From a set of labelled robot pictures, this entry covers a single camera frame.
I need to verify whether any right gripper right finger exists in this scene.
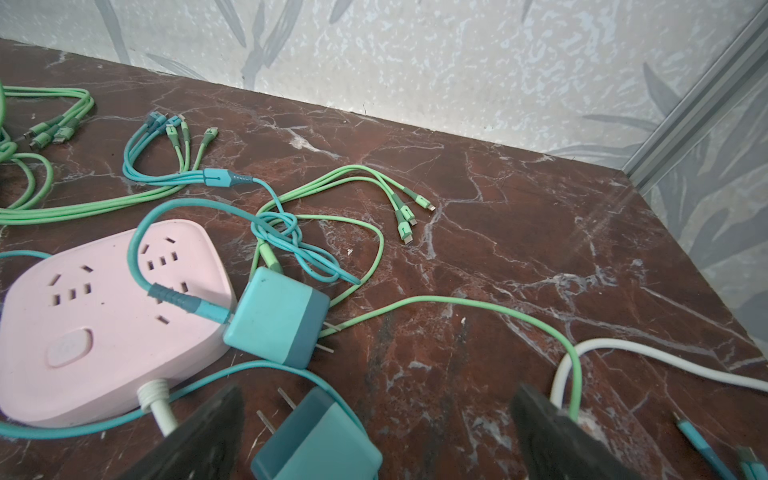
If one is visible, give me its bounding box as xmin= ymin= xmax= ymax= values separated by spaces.
xmin=510 ymin=383 xmax=640 ymax=479

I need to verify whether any pink strip white power cord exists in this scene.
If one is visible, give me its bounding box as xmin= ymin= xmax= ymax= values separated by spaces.
xmin=550 ymin=338 xmax=768 ymax=410

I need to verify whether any teal multi-head cable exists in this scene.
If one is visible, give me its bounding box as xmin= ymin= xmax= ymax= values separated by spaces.
xmin=0 ymin=110 xmax=385 ymax=442

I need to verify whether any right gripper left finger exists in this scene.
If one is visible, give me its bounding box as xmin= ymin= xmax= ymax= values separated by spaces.
xmin=121 ymin=385 xmax=244 ymax=479

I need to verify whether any aluminium corner frame post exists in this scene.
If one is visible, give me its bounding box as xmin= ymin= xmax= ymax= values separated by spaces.
xmin=623 ymin=6 xmax=767 ymax=193

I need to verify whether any green cable bundle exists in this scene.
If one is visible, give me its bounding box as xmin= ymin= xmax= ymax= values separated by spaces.
xmin=0 ymin=83 xmax=220 ymax=227
xmin=250 ymin=164 xmax=584 ymax=421

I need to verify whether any green cable bundle left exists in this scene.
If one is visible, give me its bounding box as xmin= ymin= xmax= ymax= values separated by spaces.
xmin=0 ymin=83 xmax=220 ymax=227

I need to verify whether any green cable bundle right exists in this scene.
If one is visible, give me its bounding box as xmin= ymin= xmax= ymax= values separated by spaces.
xmin=250 ymin=164 xmax=584 ymax=421

